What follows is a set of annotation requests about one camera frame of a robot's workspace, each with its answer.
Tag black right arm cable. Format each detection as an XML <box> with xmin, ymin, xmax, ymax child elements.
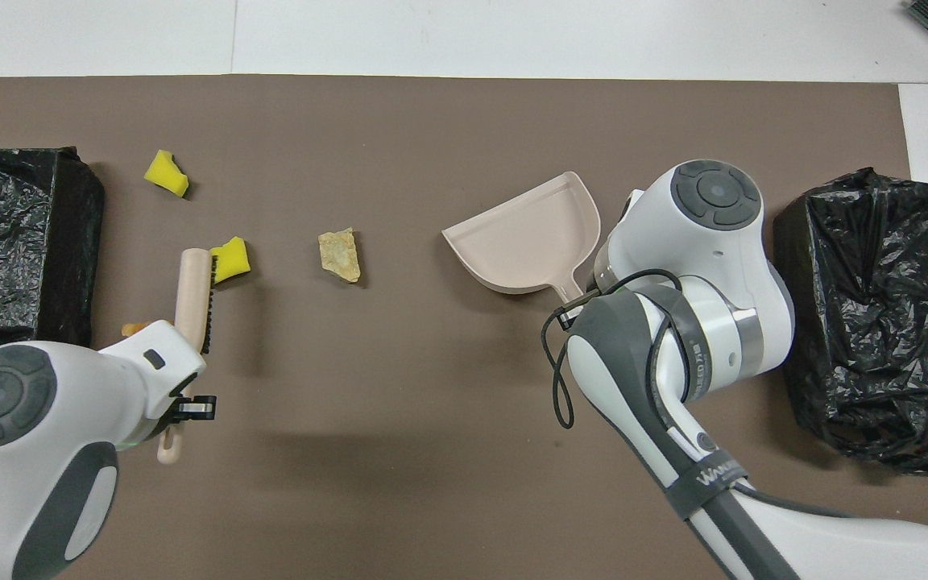
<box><xmin>543</xmin><ymin>268</ymin><xmax>694</xmax><ymax>429</ymax></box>

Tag pale striped bread piece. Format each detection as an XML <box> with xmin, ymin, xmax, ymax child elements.
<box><xmin>318</xmin><ymin>228</ymin><xmax>362</xmax><ymax>284</ymax></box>

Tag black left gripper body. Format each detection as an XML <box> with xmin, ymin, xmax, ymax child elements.
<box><xmin>163</xmin><ymin>372</ymin><xmax>195</xmax><ymax>420</ymax></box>

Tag beige plastic dustpan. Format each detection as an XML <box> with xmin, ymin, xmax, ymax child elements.
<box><xmin>441</xmin><ymin>171</ymin><xmax>602</xmax><ymax>305</ymax></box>

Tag brown table mat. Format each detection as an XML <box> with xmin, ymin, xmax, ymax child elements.
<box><xmin>0</xmin><ymin>75</ymin><xmax>928</xmax><ymax>580</ymax></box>

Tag boxy black bag lined bin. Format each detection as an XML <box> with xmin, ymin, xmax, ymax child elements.
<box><xmin>0</xmin><ymin>147</ymin><xmax>106</xmax><ymax>373</ymax></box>

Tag yellow sponge piece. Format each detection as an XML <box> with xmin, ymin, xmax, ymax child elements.
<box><xmin>210</xmin><ymin>237</ymin><xmax>252</xmax><ymax>284</ymax></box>
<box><xmin>144</xmin><ymin>150</ymin><xmax>190</xmax><ymax>199</ymax></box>

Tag beige hand brush black bristles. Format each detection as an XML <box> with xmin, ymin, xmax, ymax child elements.
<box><xmin>156</xmin><ymin>248</ymin><xmax>215</xmax><ymax>466</ymax></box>

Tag crumpled black bag lined bin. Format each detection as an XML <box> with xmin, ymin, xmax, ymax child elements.
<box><xmin>772</xmin><ymin>167</ymin><xmax>928</xmax><ymax>476</ymax></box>

